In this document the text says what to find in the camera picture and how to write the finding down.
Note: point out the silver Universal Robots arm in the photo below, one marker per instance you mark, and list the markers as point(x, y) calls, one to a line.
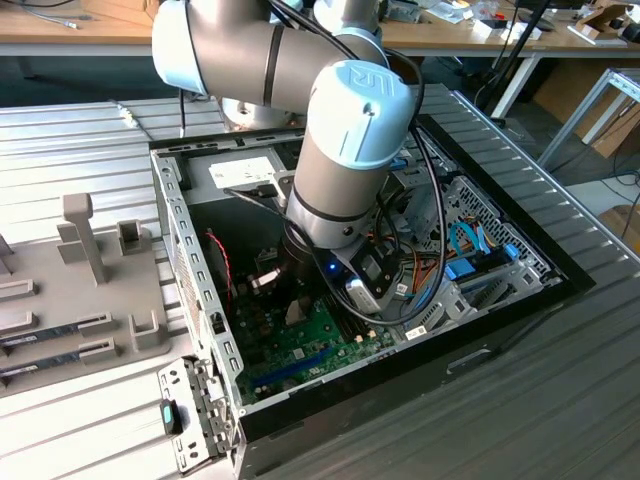
point(350, 165)

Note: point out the blue disk carrier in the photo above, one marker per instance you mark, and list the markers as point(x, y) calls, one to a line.
point(460, 270)

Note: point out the grey parts rack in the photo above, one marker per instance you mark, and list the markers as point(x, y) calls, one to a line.
point(65, 300)

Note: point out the small silver wrist camera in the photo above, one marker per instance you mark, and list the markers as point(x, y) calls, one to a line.
point(265, 282)

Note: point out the green motherboard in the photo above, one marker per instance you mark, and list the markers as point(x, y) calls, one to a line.
point(300, 345)

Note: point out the black RAM slot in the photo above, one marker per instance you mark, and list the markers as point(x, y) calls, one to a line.
point(357, 322)
point(346, 327)

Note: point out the white four-pin board connector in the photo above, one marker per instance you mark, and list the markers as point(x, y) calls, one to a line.
point(243, 288)

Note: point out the aluminium profile frame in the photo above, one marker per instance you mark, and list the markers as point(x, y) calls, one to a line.
point(575, 116)

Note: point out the blue expansion slot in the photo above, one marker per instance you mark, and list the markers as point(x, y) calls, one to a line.
point(292, 369)

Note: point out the black open PC case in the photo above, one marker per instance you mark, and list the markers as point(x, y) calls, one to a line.
point(350, 400)

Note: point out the black teal latch button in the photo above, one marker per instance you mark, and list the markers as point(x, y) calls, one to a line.
point(167, 415)

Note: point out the large flat cardboard sheet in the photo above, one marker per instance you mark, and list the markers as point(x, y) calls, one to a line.
point(615, 135)

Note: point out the grey power supply unit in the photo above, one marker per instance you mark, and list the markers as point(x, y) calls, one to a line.
point(235, 172)

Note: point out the clear plastic packet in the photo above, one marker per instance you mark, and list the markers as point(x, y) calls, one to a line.
point(452, 12)

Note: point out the open small cardboard box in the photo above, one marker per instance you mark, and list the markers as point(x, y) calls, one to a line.
point(600, 20)

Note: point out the round coin battery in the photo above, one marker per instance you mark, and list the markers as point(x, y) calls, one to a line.
point(289, 384)

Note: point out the grey metal drive cage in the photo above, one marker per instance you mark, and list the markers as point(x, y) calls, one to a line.
point(420, 180)

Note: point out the grey metal device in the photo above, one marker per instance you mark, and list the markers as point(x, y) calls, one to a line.
point(405, 11)

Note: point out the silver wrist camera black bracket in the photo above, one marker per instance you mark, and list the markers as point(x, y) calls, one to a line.
point(362, 295)

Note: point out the blue RAM stick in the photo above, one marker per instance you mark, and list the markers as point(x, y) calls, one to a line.
point(45, 365)
point(45, 336)

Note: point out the brown cardboard box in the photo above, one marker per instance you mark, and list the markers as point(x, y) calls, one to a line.
point(115, 6)

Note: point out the black tripod stand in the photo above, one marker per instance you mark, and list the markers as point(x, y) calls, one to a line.
point(524, 44)

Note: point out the wooden desk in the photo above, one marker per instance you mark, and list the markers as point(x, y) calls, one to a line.
point(560, 45)
point(50, 35)

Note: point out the grey metal disk bay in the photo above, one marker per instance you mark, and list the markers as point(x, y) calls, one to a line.
point(500, 295)

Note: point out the grey metal card bracket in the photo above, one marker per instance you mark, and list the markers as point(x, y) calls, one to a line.
point(175, 375)

